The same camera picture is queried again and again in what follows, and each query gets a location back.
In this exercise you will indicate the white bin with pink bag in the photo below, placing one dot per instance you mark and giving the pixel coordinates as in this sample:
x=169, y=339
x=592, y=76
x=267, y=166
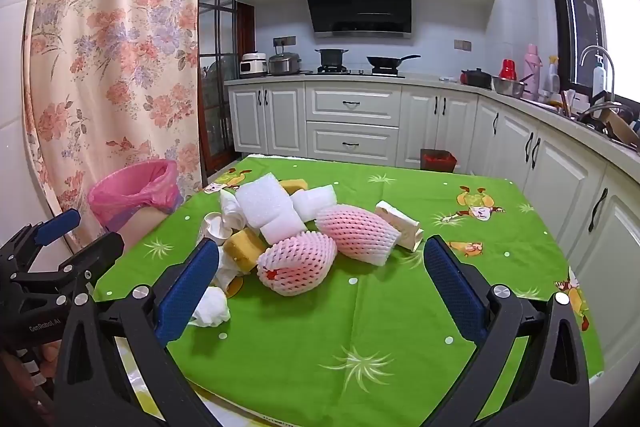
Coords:
x=135, y=187

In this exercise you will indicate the red floor bin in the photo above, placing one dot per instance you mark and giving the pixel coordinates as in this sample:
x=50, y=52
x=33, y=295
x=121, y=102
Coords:
x=438, y=161

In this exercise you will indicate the dark framed window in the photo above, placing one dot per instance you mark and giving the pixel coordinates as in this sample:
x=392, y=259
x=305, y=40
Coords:
x=575, y=7

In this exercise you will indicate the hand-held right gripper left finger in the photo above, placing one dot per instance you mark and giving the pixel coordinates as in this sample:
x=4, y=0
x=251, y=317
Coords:
x=187, y=292

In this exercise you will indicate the silver rice cooker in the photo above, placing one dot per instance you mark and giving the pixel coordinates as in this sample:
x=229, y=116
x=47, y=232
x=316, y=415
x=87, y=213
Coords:
x=284, y=64

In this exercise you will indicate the floral curtain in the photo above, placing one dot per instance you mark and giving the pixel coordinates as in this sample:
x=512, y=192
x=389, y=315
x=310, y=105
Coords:
x=115, y=32

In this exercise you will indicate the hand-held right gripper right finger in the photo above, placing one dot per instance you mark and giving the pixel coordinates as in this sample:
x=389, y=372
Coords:
x=455, y=292

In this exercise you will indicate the white electric cooker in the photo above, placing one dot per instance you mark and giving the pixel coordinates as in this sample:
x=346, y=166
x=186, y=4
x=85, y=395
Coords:
x=251, y=66

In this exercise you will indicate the dark red casserole pot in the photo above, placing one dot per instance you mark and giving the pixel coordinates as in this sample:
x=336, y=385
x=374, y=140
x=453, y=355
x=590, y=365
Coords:
x=476, y=78

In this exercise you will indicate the yellow spray bottle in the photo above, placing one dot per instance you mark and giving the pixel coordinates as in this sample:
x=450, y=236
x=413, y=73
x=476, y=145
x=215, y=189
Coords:
x=552, y=77

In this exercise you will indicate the yellow sponge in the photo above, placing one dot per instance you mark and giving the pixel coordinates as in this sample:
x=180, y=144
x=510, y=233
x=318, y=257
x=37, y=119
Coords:
x=293, y=186
x=245, y=249

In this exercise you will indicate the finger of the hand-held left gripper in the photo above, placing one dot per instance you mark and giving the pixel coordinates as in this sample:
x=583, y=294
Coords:
x=97, y=254
x=57, y=224

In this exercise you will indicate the chrome faucet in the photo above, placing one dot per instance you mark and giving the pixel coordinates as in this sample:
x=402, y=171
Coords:
x=607, y=57

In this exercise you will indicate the white tissue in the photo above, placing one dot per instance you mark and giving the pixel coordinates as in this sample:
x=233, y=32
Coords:
x=212, y=309

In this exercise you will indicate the red kettle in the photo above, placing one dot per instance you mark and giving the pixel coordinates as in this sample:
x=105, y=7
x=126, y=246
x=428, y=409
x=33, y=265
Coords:
x=508, y=69

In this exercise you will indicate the white soap bottle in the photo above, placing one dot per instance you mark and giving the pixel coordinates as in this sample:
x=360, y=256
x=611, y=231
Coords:
x=598, y=79

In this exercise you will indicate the brown wooden board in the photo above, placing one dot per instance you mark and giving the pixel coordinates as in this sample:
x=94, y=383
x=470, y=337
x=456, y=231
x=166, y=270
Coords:
x=617, y=129

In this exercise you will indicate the green printed tablecloth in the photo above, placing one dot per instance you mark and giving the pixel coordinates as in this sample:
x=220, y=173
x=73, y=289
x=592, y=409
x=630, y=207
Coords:
x=350, y=317

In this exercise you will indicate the person's left hand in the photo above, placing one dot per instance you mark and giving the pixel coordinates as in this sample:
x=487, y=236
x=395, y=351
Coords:
x=50, y=356

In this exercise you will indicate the black gas stove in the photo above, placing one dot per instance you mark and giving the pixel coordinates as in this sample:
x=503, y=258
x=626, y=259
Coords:
x=360, y=71

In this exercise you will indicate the black cooking pot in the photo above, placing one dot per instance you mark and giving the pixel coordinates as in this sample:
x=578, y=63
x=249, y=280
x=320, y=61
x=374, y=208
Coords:
x=331, y=57

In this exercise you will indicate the pink foam fruit net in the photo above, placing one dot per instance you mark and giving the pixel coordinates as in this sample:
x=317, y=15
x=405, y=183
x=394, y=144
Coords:
x=295, y=264
x=357, y=232

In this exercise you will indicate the cream carton box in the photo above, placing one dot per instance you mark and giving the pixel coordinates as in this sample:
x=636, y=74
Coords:
x=400, y=224

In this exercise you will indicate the black wok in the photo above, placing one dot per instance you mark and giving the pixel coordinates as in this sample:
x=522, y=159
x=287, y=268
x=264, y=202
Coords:
x=385, y=62

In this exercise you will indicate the white foam block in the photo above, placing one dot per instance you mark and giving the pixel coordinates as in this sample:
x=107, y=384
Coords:
x=265, y=207

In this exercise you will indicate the white lower cabinets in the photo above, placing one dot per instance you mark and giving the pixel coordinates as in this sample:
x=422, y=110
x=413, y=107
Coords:
x=350, y=102

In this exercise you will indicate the black range hood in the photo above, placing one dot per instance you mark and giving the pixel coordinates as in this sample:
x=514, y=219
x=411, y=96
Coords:
x=360, y=4

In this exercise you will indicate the pink thermos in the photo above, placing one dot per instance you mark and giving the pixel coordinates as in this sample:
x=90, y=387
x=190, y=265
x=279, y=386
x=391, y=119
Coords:
x=531, y=69

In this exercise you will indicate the white foam piece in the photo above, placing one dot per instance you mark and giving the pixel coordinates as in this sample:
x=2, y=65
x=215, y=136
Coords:
x=315, y=202

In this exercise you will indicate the wooden glass door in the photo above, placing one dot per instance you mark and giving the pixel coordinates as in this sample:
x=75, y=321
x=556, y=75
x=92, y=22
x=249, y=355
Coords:
x=217, y=32

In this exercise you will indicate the wall socket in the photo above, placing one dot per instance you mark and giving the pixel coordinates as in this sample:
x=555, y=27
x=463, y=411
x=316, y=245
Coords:
x=285, y=41
x=462, y=45

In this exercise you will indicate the steel bowl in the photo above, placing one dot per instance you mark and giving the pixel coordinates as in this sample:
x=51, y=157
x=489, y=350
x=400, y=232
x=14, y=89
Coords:
x=507, y=87

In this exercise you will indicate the grey kitchen countertop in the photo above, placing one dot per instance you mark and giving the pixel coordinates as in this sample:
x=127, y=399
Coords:
x=430, y=81

